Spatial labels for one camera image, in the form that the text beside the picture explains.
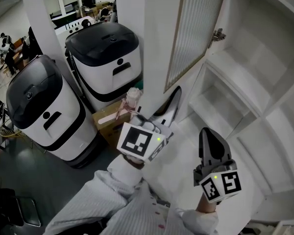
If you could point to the black chair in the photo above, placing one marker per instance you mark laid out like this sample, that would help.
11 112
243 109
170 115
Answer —
12 209

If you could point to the pink and white bottle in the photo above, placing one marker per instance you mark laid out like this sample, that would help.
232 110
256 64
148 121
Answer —
131 101

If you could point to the white black-topped wheeled robot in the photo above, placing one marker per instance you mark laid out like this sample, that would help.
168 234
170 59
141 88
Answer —
51 116
105 57

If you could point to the person's left forearm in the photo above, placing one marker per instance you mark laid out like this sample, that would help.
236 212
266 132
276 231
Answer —
107 197

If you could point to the white machine with black dots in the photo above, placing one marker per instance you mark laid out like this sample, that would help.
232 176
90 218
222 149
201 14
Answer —
74 24

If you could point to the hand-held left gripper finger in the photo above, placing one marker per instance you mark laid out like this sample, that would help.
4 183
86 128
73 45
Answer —
170 99
174 114

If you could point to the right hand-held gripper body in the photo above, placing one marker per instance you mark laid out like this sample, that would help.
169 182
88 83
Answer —
220 182

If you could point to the black tub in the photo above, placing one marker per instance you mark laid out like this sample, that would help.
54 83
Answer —
63 17

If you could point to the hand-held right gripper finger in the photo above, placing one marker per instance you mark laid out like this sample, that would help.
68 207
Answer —
202 148
218 147

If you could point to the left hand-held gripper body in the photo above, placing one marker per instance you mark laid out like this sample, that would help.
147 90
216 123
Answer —
136 141

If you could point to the brown cardboard box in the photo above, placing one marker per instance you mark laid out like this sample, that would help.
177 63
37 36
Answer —
110 124

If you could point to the metal door hinge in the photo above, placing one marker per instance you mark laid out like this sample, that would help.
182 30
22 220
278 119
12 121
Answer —
217 36

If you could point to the person's right forearm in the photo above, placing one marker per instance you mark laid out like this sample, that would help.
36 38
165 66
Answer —
201 217

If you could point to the white open-shelf cabinet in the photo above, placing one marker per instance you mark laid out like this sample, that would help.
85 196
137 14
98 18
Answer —
254 87

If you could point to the white ribbed-glass cabinet door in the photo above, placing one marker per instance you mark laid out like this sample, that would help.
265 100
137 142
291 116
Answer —
159 57

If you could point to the white square pillar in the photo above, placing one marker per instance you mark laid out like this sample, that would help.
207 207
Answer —
42 26

